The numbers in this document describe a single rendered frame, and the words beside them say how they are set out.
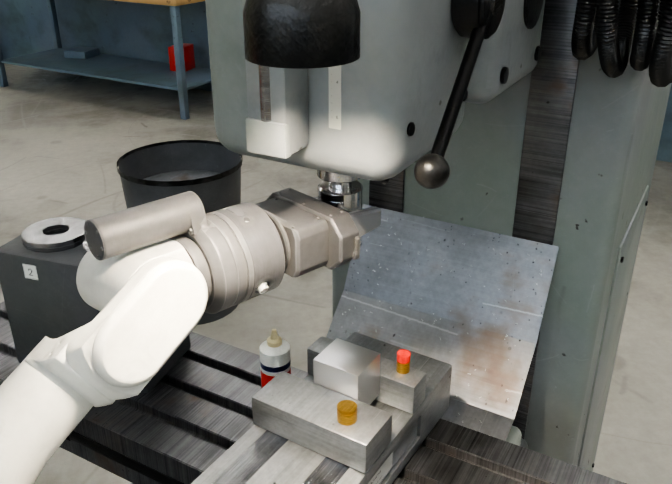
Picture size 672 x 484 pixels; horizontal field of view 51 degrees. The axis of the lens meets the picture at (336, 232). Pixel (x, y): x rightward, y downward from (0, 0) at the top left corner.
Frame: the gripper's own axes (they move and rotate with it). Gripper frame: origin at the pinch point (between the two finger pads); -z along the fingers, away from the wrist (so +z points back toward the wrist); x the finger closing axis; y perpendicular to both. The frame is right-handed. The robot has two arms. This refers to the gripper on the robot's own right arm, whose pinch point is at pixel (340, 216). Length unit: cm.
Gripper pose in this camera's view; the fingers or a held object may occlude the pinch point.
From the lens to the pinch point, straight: 74.7
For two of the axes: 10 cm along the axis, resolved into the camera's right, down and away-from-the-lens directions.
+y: -0.1, 9.1, 4.2
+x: -6.8, -3.1, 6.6
